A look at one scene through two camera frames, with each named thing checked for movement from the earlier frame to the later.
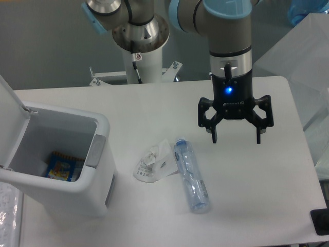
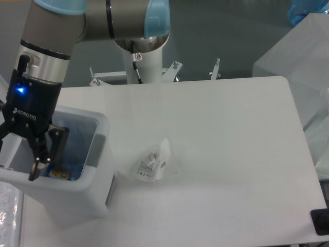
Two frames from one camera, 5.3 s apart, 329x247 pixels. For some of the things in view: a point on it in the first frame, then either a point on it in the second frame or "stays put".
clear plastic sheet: [11, 212] stays put
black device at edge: [321, 218] stays put
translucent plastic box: [302, 56] stays put
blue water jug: [298, 10] stays put
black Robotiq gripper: [233, 99] -> [30, 108]
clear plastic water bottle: [197, 189] -> [72, 154]
